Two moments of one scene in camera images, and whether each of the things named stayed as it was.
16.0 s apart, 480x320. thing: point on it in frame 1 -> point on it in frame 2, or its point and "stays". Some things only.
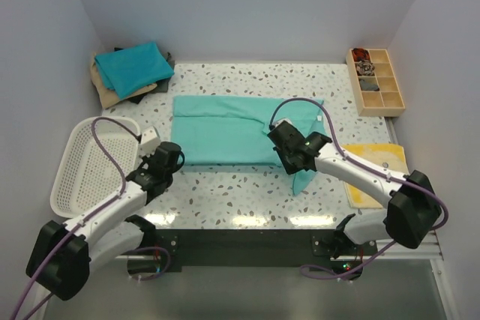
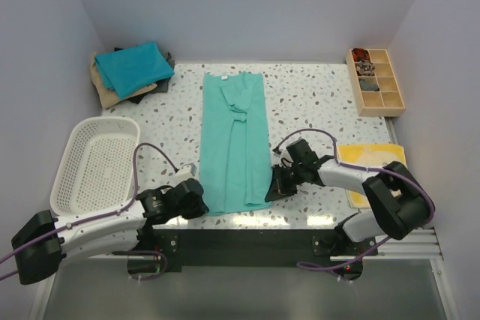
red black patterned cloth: x=360 y=54 stays
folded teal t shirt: x=127 y=70 stays
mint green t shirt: x=211 y=130 -> x=235 y=152
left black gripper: x=147 y=160 -> x=199 y=209
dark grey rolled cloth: x=368 y=85 stays
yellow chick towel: x=385 y=156 stays
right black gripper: x=289 y=168 -> x=278 y=189
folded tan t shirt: x=109 y=97 stays
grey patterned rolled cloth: x=365 y=68 stays
